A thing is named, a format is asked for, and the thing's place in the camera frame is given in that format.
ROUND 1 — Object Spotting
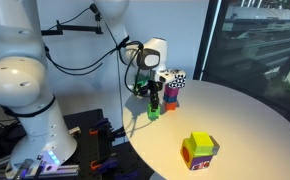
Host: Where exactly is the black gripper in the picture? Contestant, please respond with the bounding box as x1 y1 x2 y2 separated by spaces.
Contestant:
146 79 164 111

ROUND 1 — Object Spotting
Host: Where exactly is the blue block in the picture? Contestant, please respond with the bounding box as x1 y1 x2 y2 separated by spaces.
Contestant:
162 94 179 105

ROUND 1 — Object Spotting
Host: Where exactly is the orange block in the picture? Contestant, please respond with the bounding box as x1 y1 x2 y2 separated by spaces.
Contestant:
164 100 178 112

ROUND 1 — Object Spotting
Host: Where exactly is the magenta block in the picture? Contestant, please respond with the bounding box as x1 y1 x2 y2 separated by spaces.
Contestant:
164 84 180 99

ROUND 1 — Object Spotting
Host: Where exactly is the black white patterned cube top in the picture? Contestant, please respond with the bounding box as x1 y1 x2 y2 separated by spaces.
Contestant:
159 68 188 90

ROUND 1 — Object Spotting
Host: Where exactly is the light green block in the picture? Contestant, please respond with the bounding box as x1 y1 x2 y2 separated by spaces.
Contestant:
188 131 215 156

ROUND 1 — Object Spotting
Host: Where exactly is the blue clamp with orange tips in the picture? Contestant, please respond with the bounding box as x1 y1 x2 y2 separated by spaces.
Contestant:
89 155 120 176
88 117 119 139

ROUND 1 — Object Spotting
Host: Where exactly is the orange multicolour activity cube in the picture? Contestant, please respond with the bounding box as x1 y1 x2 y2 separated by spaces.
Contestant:
180 136 216 172

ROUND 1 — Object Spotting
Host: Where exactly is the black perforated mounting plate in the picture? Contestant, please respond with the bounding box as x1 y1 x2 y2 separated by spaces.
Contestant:
0 109 126 180

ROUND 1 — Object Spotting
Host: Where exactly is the dark window frame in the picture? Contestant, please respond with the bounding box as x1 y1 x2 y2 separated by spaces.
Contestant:
193 0 225 83

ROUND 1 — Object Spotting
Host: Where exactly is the black cable bundle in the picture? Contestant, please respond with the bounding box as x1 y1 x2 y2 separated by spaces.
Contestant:
44 35 145 97

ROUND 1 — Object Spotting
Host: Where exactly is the silver robot base frame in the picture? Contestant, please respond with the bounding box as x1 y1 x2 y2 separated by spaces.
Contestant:
0 154 80 180

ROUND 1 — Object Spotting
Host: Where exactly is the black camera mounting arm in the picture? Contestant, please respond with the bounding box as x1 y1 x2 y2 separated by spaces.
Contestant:
40 3 104 37

